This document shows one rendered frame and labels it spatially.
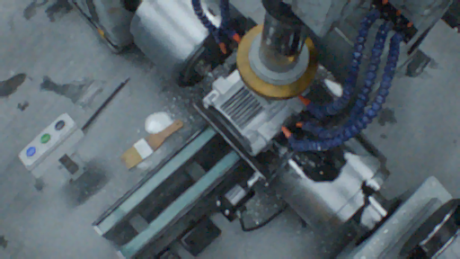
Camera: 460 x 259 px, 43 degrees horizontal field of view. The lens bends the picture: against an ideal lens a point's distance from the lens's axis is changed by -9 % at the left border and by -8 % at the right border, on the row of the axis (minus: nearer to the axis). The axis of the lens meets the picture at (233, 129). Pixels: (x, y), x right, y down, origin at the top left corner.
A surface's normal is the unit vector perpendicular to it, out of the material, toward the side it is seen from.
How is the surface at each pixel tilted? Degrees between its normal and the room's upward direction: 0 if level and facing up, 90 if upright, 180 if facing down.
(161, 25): 35
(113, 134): 0
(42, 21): 0
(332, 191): 28
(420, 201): 0
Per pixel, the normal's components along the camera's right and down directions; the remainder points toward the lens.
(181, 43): -0.36, 0.11
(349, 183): -0.08, -0.16
